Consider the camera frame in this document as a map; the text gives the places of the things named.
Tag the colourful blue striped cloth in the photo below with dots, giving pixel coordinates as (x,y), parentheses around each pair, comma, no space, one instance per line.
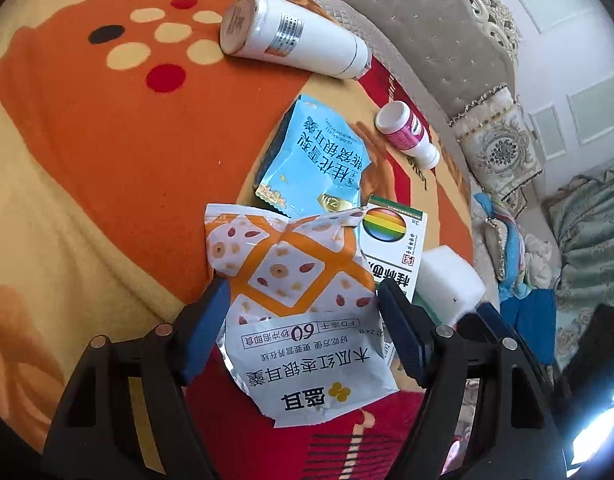
(505,243)

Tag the small pink label bottle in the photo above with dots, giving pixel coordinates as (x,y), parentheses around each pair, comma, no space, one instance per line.
(405,131)

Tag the embroidered beige cushion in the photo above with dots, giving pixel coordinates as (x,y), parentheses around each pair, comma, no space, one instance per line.
(499,147)

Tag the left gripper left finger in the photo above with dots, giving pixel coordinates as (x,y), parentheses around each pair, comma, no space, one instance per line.
(93,432)

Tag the orange red patterned blanket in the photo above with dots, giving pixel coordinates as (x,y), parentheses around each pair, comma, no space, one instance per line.
(120,120)

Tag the white foam block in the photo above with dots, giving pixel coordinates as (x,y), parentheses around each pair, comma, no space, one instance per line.
(448,285)

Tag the orange white snack packet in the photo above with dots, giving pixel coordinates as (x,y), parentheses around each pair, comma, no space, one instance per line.
(303,334)

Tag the blue cushion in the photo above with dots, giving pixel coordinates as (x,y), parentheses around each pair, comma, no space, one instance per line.
(534,319)

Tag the blue snack packet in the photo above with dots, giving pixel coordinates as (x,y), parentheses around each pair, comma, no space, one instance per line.
(314,163)

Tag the rainbow logo medicine box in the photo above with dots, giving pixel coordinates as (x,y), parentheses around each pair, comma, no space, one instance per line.
(391,239)

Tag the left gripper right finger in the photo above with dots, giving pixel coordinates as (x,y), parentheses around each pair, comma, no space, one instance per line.
(442,359)

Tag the white thermos bottle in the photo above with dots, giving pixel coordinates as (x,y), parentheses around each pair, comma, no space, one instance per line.
(281,32)

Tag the green patterned curtain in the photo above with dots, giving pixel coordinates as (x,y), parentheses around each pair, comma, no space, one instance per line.
(581,217)

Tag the beige tufted sofa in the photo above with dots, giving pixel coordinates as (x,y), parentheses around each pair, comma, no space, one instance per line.
(447,54)

